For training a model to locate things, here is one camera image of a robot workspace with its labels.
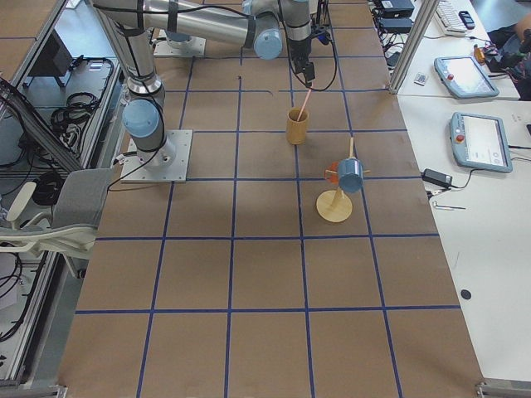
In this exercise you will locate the blue teach pendant far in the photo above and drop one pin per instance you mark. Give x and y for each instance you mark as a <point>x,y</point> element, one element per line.
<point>464,77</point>

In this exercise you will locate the grey office chair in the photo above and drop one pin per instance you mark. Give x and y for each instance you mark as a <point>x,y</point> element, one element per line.
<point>70,229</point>

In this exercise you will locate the white keyboard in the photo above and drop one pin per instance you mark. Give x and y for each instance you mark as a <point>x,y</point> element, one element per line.
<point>448,20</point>

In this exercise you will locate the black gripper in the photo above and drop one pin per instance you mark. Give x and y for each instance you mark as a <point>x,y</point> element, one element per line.
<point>298,48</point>

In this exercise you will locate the orange cup on stand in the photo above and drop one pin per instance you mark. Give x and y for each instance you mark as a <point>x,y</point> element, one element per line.
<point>331,173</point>

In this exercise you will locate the blue teach pendant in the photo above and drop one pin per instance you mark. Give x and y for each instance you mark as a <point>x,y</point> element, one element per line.
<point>479,141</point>
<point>464,77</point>

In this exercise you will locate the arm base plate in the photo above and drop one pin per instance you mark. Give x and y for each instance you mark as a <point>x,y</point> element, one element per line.
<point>170,164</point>
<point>195,46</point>

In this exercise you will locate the dark blue hanging cup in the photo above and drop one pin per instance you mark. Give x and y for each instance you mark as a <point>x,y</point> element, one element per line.
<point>350,174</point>

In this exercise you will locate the aluminium frame post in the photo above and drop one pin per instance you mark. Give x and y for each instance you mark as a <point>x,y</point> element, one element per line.
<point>424,15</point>

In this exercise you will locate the black power adapter right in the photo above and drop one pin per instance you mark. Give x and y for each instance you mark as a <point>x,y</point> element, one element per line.
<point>434,177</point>

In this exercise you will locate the wooden cup tree stand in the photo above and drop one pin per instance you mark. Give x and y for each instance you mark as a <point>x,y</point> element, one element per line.
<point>334,205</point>

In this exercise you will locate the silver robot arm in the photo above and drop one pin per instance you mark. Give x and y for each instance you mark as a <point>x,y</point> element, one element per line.
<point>216,66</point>

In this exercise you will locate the bamboo chopstick holder cup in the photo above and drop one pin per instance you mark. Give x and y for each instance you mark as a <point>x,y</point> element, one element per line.
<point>296,127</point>

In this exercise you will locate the blue teach pendant near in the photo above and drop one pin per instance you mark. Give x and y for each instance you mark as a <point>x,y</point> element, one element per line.
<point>479,141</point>

